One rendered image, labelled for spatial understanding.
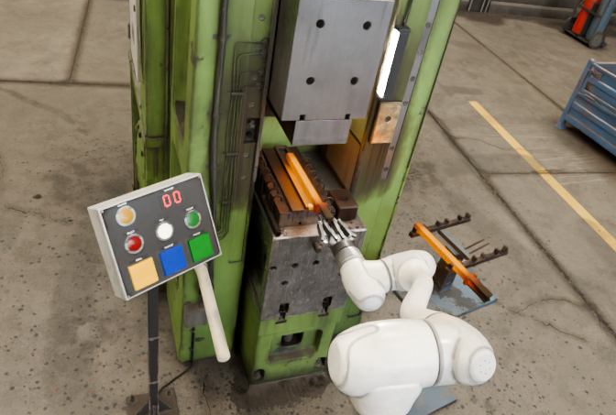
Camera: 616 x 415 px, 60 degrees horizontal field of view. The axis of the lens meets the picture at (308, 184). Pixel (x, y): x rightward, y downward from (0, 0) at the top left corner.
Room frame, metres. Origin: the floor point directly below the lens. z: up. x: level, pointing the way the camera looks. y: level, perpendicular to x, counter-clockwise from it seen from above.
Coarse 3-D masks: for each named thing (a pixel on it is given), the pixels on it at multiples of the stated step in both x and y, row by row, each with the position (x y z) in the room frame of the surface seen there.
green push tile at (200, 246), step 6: (204, 234) 1.27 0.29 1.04; (192, 240) 1.23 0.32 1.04; (198, 240) 1.24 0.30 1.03; (204, 240) 1.26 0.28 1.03; (192, 246) 1.22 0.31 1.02; (198, 246) 1.23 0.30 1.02; (204, 246) 1.24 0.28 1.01; (210, 246) 1.26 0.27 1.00; (192, 252) 1.21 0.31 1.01; (198, 252) 1.22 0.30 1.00; (204, 252) 1.24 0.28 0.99; (210, 252) 1.25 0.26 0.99; (192, 258) 1.20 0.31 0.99; (198, 258) 1.21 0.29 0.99
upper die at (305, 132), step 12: (300, 120) 1.53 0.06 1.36; (312, 120) 1.54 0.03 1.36; (324, 120) 1.56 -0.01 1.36; (336, 120) 1.58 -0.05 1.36; (348, 120) 1.60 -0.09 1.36; (288, 132) 1.56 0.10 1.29; (300, 132) 1.53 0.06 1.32; (312, 132) 1.55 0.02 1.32; (324, 132) 1.57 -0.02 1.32; (336, 132) 1.59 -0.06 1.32; (348, 132) 1.61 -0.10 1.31; (300, 144) 1.53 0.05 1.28; (312, 144) 1.55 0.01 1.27; (324, 144) 1.57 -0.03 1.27
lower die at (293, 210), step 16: (272, 160) 1.84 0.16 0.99; (304, 160) 1.88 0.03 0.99; (272, 176) 1.74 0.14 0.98; (288, 176) 1.75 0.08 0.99; (272, 192) 1.64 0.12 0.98; (288, 192) 1.64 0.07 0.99; (272, 208) 1.59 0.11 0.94; (288, 208) 1.56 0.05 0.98; (304, 208) 1.57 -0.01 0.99; (288, 224) 1.54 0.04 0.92
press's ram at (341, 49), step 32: (288, 0) 1.58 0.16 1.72; (320, 0) 1.52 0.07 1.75; (352, 0) 1.57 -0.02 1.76; (384, 0) 1.61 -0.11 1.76; (288, 32) 1.54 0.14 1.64; (320, 32) 1.53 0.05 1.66; (352, 32) 1.58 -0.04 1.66; (384, 32) 1.62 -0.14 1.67; (288, 64) 1.51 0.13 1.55; (320, 64) 1.54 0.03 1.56; (352, 64) 1.59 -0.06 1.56; (288, 96) 1.50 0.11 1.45; (320, 96) 1.55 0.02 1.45; (352, 96) 1.60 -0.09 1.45
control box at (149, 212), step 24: (144, 192) 1.22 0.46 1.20; (168, 192) 1.26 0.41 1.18; (192, 192) 1.31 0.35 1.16; (96, 216) 1.11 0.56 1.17; (144, 216) 1.18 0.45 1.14; (168, 216) 1.22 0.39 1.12; (120, 240) 1.10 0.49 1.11; (144, 240) 1.14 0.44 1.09; (168, 240) 1.19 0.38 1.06; (216, 240) 1.29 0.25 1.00; (120, 264) 1.06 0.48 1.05; (192, 264) 1.20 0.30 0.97; (120, 288) 1.03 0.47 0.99; (144, 288) 1.07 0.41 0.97
